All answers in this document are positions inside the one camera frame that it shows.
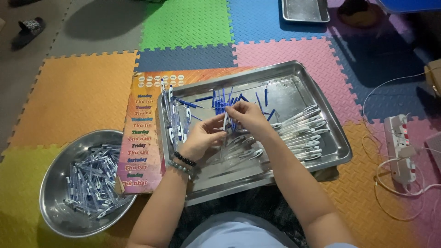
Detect person's left hand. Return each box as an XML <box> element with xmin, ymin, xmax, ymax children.
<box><xmin>179</xmin><ymin>113</ymin><xmax>228</xmax><ymax>163</ymax></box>

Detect person's right hand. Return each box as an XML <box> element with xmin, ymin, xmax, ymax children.
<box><xmin>225</xmin><ymin>101</ymin><xmax>275</xmax><ymax>138</ymax></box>

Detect clear pen barrel white clip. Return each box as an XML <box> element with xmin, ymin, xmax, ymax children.
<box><xmin>220</xmin><ymin>112</ymin><xmax>231</xmax><ymax>155</ymax></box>

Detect bunch of assembled pens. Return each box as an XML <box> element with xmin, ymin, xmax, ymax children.
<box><xmin>160</xmin><ymin>79</ymin><xmax>193</xmax><ymax>152</ymax></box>

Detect scattered clear barrels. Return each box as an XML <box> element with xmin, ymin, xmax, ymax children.
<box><xmin>210</xmin><ymin>132</ymin><xmax>265</xmax><ymax>169</ymax></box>

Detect heap of blue refills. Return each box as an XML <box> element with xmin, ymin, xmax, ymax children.
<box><xmin>174</xmin><ymin>86</ymin><xmax>276</xmax><ymax>131</ymax></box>

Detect row of clear empty barrels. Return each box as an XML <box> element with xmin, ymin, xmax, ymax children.
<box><xmin>271</xmin><ymin>104</ymin><xmax>330</xmax><ymax>162</ymax></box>

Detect large steel tray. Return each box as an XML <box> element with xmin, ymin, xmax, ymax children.
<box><xmin>157</xmin><ymin>60</ymin><xmax>353</xmax><ymax>206</ymax></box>

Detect colourful weekday board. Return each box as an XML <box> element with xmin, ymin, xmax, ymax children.
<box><xmin>116</xmin><ymin>66</ymin><xmax>257</xmax><ymax>194</ymax></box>

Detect dark patterned trousers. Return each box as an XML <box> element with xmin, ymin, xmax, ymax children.
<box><xmin>169</xmin><ymin>185</ymin><xmax>311</xmax><ymax>248</ymax></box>

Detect light blue shirt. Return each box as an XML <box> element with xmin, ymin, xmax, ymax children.
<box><xmin>181</xmin><ymin>211</ymin><xmax>359</xmax><ymax>248</ymax></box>

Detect pile of finished pens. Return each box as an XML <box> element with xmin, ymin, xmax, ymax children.
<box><xmin>63</xmin><ymin>144</ymin><xmax>130</xmax><ymax>220</ymax></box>

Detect small steel tray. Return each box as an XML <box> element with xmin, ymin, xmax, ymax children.
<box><xmin>281</xmin><ymin>0</ymin><xmax>331</xmax><ymax>23</ymax></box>

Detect colourful foam puzzle mats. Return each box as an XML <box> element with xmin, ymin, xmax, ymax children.
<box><xmin>0</xmin><ymin>0</ymin><xmax>441</xmax><ymax>248</ymax></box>

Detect white power strip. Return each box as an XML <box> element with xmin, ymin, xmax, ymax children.
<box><xmin>384</xmin><ymin>114</ymin><xmax>417</xmax><ymax>184</ymax></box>

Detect brown round object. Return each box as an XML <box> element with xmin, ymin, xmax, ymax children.
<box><xmin>337</xmin><ymin>0</ymin><xmax>386</xmax><ymax>29</ymax></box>

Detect steel bowl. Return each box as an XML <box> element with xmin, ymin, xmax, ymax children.
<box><xmin>39</xmin><ymin>130</ymin><xmax>138</xmax><ymax>238</ymax></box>

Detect beige plug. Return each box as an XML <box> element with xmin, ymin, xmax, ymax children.
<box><xmin>398</xmin><ymin>145</ymin><xmax>417</xmax><ymax>159</ymax></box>

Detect white charger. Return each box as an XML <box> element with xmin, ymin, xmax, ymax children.
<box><xmin>396</xmin><ymin>158</ymin><xmax>417</xmax><ymax>184</ymax></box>

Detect grey flat box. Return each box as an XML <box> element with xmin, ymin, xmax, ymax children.
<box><xmin>425</xmin><ymin>132</ymin><xmax>441</xmax><ymax>173</ymax></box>

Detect cardboard box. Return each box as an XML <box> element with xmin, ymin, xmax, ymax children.
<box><xmin>424</xmin><ymin>59</ymin><xmax>441</xmax><ymax>99</ymax></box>

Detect blue plastic object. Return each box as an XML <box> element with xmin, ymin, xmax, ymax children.
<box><xmin>376</xmin><ymin>0</ymin><xmax>441</xmax><ymax>14</ymax></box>

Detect black patterned sandal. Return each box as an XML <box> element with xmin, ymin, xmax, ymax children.
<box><xmin>11</xmin><ymin>17</ymin><xmax>46</xmax><ymax>51</ymax></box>

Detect black bead bracelet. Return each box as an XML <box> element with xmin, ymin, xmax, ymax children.
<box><xmin>173</xmin><ymin>151</ymin><xmax>198</xmax><ymax>167</ymax></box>

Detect green bead bracelet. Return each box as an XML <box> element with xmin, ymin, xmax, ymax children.
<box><xmin>167</xmin><ymin>160</ymin><xmax>193</xmax><ymax>180</ymax></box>

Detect thin white cable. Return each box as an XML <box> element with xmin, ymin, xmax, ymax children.
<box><xmin>362</xmin><ymin>66</ymin><xmax>441</xmax><ymax>122</ymax></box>

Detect coiled white cable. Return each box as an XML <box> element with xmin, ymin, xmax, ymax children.
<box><xmin>374</xmin><ymin>157</ymin><xmax>441</xmax><ymax>222</ymax></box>

